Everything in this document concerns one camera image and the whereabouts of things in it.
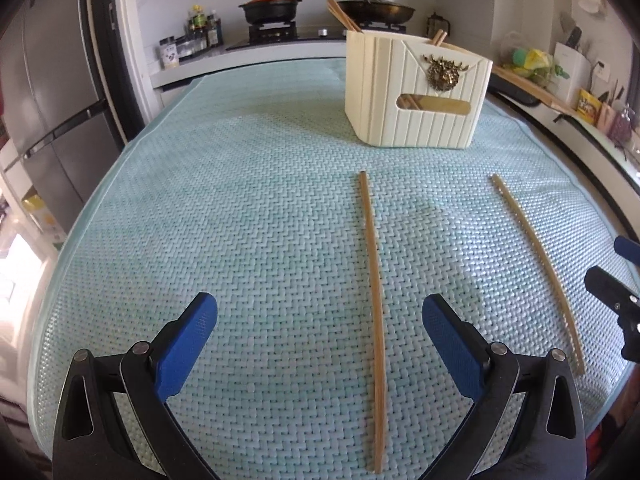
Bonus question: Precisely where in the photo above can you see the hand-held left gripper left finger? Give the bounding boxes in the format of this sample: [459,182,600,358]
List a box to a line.
[52,291,221,480]

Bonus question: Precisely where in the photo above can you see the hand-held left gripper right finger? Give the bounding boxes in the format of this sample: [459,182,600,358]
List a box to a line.
[417,294,587,480]

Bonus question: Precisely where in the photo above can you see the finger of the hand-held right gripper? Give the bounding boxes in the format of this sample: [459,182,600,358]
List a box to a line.
[614,236,640,262]
[585,266,640,362]

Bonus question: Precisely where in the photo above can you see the wooden chopstick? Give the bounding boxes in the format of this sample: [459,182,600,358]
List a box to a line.
[490,173,586,375]
[358,170,387,475]

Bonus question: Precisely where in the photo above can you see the cream ribbed utensil holder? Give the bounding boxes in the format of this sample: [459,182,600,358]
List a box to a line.
[345,30,493,150]

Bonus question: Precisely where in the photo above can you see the bundle of wooden chopsticks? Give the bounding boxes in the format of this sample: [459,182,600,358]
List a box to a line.
[326,0,449,111]

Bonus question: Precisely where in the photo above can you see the pink container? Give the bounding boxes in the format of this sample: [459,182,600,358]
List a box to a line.
[598,102,624,132]

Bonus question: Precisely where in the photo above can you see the light blue woven mat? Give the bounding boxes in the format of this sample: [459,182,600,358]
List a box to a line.
[27,55,632,480]

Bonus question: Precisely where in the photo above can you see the wooden cutting board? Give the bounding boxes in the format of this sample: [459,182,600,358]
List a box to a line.
[492,65,577,117]

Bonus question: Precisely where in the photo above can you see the white knife block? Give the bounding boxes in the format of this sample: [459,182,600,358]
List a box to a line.
[552,42,596,104]

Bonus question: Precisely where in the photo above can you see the black flat tray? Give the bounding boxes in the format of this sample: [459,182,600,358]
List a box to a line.
[487,77,542,108]

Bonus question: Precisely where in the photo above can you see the yellow box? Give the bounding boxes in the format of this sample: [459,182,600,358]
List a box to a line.
[22,195,57,232]

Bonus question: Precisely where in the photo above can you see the white jar with black lid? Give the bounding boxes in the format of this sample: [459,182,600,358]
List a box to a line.
[159,36,180,70]

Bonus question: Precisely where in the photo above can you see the dark glass kettle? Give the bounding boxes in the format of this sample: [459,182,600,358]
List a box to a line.
[426,12,452,42]

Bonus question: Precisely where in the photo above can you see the grey steel refrigerator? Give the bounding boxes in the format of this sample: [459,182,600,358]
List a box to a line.
[0,0,127,233]

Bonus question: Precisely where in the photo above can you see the dark sauce bottle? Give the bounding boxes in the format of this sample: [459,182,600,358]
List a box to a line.
[206,9,223,50]

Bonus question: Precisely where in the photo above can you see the black gas stove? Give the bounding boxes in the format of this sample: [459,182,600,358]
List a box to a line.
[225,20,412,52]

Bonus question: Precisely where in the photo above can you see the dark frying pan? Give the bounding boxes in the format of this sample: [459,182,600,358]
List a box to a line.
[336,0,417,24]

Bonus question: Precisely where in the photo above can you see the black clay pot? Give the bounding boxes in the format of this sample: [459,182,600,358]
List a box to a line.
[238,0,303,25]

